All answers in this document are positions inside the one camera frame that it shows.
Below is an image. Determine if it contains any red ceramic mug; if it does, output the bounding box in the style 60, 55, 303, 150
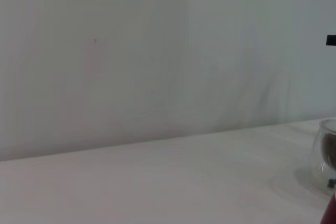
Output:
318, 191, 336, 224

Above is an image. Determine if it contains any glass jar of coffee beans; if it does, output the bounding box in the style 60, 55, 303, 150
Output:
311, 118, 336, 183

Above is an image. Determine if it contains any clear glass saucer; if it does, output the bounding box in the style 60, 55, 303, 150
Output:
293, 167, 336, 199

